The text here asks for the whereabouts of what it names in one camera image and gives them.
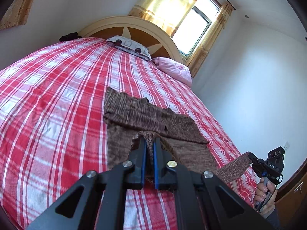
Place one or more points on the cream and brown headboard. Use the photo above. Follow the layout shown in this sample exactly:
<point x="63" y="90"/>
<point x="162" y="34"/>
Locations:
<point x="134" y="26"/>

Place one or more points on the wide yellow curtain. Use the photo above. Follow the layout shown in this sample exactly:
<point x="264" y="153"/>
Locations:
<point x="168" y="2"/>

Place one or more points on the bed with red plaid sheet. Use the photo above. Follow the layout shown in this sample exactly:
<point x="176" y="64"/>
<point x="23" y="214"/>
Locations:
<point x="60" y="100"/>

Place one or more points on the black cloth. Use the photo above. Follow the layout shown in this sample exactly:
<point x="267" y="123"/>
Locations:
<point x="69" y="36"/>

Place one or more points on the pink pillow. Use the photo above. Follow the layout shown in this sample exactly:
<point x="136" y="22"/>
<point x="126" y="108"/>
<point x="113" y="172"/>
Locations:
<point x="172" y="68"/>

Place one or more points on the person's right hand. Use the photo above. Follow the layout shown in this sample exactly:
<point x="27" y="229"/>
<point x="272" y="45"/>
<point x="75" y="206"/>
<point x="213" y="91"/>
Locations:
<point x="268" y="196"/>

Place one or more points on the window behind headboard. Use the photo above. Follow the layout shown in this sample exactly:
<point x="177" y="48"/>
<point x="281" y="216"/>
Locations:
<point x="194" y="26"/>

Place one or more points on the white wall switch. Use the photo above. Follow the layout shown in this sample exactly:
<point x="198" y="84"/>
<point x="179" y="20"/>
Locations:
<point x="286" y="145"/>

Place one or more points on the narrow yellow curtain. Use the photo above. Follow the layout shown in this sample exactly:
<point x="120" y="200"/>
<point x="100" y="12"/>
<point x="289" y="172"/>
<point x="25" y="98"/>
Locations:
<point x="211" y="38"/>

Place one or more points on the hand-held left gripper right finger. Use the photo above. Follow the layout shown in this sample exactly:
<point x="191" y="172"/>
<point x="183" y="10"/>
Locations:
<point x="155" y="165"/>

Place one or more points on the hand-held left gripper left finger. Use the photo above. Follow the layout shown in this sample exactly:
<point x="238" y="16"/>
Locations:
<point x="143" y="165"/>

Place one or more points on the grey patterned pillow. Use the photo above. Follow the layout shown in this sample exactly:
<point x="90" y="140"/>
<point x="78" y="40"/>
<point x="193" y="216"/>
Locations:
<point x="129" y="44"/>

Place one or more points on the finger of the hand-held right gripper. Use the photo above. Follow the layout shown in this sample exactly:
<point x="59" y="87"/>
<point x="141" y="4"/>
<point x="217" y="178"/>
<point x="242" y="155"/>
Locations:
<point x="260" y="170"/>
<point x="253" y="157"/>

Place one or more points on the brown knit sweater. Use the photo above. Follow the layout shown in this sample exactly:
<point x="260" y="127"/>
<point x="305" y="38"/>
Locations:
<point x="158" y="119"/>

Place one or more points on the person's right forearm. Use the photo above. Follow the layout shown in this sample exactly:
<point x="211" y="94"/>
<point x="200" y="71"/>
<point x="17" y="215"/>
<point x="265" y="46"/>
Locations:
<point x="273" y="220"/>

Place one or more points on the brown wooden door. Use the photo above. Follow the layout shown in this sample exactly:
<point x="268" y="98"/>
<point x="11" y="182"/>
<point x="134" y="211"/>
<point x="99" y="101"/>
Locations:
<point x="293" y="203"/>

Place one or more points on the yellow side window curtain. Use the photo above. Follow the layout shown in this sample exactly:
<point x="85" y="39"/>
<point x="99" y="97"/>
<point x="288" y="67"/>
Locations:
<point x="16" y="14"/>

